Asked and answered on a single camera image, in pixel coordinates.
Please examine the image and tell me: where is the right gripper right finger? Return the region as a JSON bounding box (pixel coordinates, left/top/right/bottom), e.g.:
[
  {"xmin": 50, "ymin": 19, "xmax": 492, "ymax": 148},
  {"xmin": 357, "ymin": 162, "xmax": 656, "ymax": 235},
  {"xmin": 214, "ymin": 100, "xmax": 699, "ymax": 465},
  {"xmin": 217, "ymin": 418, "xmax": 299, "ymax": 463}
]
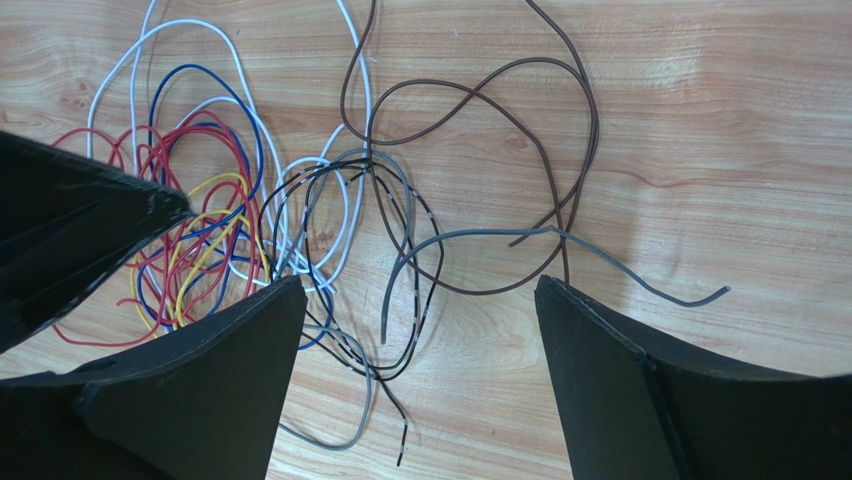
[{"xmin": 535, "ymin": 276, "xmax": 851, "ymax": 479}]

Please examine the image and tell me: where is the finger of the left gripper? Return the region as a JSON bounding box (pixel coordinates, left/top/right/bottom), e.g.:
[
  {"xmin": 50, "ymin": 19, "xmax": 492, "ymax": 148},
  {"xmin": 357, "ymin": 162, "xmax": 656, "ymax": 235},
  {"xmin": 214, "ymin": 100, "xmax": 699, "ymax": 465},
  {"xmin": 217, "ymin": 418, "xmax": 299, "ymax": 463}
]
[{"xmin": 1, "ymin": 132, "xmax": 192, "ymax": 351}]

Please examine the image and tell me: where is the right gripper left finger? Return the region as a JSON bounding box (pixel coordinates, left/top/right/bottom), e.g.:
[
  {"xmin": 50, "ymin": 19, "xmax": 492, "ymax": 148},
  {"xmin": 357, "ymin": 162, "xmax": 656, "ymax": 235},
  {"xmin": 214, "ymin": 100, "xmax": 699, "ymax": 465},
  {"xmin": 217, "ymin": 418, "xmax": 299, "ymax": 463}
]
[{"xmin": 1, "ymin": 277, "xmax": 307, "ymax": 479}]

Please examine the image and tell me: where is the red wire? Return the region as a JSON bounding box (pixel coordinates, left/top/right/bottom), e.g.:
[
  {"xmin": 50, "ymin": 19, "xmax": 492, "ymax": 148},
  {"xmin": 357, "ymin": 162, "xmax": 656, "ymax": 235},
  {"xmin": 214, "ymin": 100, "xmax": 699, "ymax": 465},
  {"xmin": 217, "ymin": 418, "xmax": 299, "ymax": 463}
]
[{"xmin": 51, "ymin": 109, "xmax": 268, "ymax": 349}]

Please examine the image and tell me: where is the yellow wire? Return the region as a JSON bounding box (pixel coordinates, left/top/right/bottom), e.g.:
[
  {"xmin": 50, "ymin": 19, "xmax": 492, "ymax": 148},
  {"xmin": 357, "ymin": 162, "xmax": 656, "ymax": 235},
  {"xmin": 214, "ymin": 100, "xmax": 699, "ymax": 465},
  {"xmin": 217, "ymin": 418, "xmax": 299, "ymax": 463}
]
[{"xmin": 129, "ymin": 172, "xmax": 273, "ymax": 331}]

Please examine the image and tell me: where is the grey wire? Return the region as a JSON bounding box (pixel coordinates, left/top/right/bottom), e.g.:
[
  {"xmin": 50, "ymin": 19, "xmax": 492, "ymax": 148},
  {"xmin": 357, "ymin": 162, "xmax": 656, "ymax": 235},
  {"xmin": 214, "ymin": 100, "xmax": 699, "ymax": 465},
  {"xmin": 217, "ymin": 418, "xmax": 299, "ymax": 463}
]
[{"xmin": 276, "ymin": 147, "xmax": 732, "ymax": 453}]

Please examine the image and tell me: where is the blue wire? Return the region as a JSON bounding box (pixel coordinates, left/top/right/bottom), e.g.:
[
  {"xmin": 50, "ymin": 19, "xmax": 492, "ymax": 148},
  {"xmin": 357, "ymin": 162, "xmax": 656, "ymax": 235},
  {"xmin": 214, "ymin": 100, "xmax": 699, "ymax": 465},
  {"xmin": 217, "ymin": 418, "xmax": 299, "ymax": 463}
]
[{"xmin": 136, "ymin": 63, "xmax": 334, "ymax": 351}]

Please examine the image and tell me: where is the brown wire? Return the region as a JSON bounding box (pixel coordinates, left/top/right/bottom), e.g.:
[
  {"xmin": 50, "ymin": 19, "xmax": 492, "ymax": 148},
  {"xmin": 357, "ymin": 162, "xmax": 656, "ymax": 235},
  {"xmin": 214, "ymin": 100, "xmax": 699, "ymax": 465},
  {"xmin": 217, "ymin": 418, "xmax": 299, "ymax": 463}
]
[{"xmin": 339, "ymin": 0, "xmax": 600, "ymax": 297}]

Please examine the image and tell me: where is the black white striped wire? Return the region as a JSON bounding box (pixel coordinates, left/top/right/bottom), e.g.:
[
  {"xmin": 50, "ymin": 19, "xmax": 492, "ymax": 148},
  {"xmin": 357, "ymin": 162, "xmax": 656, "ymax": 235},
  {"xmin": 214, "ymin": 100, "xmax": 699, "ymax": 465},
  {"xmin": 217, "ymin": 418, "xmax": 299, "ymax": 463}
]
[{"xmin": 256, "ymin": 156, "xmax": 446, "ymax": 469}]

